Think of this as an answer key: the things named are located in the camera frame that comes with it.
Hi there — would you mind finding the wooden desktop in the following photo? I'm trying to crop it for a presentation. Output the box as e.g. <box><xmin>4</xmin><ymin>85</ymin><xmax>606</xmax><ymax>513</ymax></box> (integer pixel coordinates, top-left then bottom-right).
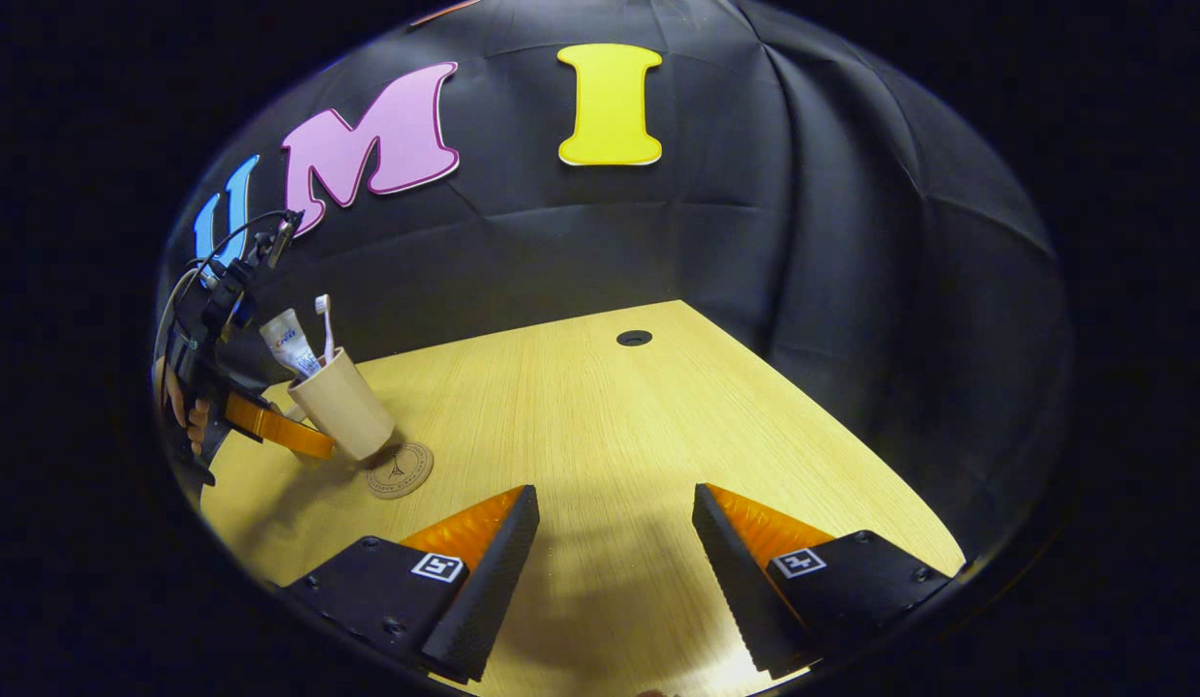
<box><xmin>198</xmin><ymin>299</ymin><xmax>967</xmax><ymax>696</ymax></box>

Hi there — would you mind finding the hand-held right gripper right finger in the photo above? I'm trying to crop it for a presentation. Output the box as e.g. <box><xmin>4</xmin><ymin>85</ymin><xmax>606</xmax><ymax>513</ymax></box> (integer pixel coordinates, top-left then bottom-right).
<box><xmin>692</xmin><ymin>482</ymin><xmax>952</xmax><ymax>681</ymax></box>

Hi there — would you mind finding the black backdrop cloth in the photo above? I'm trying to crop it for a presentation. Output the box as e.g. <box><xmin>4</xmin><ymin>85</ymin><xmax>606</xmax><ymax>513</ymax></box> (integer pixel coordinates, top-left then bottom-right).
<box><xmin>155</xmin><ymin>0</ymin><xmax>1075</xmax><ymax>562</ymax></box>

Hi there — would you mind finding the round wooden coaster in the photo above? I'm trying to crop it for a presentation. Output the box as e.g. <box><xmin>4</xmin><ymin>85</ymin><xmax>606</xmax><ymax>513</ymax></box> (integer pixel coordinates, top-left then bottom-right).
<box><xmin>366</xmin><ymin>441</ymin><xmax>435</xmax><ymax>500</ymax></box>

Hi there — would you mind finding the thin black cable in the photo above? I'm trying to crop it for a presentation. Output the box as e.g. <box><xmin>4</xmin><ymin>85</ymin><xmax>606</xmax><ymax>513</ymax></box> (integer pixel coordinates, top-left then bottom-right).
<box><xmin>158</xmin><ymin>211</ymin><xmax>296</xmax><ymax>335</ymax></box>

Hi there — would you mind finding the white toothpaste tube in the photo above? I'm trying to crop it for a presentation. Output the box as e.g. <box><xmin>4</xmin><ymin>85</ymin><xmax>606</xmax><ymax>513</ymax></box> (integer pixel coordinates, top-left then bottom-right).
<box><xmin>259</xmin><ymin>308</ymin><xmax>322</xmax><ymax>380</ymax></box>

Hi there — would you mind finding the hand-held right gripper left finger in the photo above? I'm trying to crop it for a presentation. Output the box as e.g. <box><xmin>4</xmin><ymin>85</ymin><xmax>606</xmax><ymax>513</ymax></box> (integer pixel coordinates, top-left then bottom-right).
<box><xmin>283</xmin><ymin>484</ymin><xmax>541</xmax><ymax>684</ymax></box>

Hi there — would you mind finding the beige cup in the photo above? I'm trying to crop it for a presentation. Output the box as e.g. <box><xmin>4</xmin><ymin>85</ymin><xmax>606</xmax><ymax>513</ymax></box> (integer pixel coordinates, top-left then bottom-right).
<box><xmin>287</xmin><ymin>347</ymin><xmax>397</xmax><ymax>462</ymax></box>

